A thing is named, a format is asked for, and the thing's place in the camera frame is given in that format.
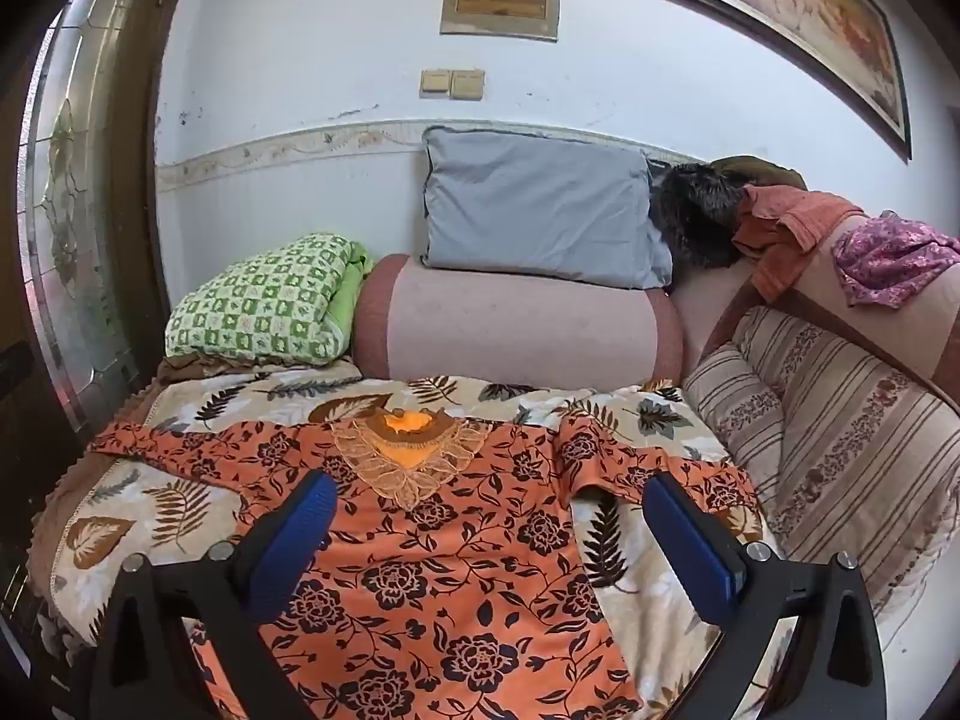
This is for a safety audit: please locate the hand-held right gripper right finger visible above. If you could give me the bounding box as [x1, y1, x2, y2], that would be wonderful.
[642, 471, 887, 720]

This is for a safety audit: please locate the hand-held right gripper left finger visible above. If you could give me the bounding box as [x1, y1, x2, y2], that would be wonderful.
[88, 469, 340, 720]

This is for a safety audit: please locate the orange floral shirt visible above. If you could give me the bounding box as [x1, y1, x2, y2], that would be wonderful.
[88, 406, 762, 720]

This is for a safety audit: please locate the small striped cushion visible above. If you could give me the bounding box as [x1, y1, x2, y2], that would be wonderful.
[682, 343, 788, 488]

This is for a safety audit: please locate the leaf print blanket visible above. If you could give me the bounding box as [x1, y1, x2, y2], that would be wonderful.
[30, 371, 796, 720]

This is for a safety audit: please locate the large striped cushion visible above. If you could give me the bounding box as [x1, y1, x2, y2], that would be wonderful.
[731, 306, 960, 612]

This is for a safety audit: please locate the green checked quilt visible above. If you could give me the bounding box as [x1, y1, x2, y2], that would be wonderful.
[163, 234, 374, 368]

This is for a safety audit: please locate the pink sofa bolster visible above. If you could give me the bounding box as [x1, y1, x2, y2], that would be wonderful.
[352, 253, 685, 391]

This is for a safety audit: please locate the pink brown sofa backrest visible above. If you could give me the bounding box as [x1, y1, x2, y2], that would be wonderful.
[671, 187, 960, 406]

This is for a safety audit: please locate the orange towel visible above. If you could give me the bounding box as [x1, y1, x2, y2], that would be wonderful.
[731, 184, 863, 301]

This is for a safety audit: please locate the black furry garment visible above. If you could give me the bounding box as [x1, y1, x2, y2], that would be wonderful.
[649, 163, 751, 269]

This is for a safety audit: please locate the purple floral cloth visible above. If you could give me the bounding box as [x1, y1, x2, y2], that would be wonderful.
[832, 214, 960, 308]

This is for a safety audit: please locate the grey pillow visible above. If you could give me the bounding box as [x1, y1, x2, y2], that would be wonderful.
[420, 126, 674, 290]

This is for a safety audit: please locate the olive cloth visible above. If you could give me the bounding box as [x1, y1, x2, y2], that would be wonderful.
[709, 155, 807, 192]

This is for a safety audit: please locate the patterned glass door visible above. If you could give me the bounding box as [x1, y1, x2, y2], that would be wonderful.
[15, 0, 170, 436]

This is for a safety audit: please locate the beige wall panel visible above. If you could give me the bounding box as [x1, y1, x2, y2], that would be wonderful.
[439, 0, 562, 42]

